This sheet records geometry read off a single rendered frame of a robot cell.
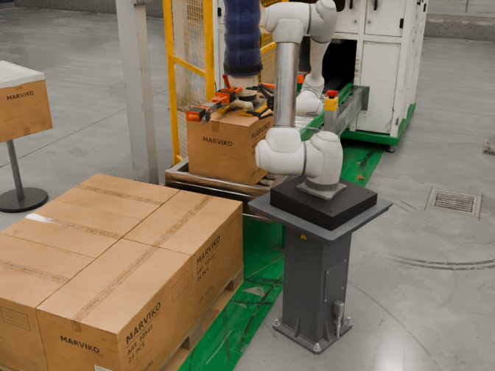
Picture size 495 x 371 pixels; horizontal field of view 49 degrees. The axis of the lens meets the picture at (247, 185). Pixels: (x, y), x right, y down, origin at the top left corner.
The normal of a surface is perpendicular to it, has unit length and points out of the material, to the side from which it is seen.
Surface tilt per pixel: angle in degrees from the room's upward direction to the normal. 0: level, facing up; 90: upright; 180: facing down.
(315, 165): 91
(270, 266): 0
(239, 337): 0
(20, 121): 90
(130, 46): 88
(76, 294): 0
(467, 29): 90
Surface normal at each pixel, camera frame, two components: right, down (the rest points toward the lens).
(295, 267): -0.70, 0.31
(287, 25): 0.03, 0.21
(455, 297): 0.00, -0.90
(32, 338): -0.40, 0.40
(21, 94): 0.74, 0.29
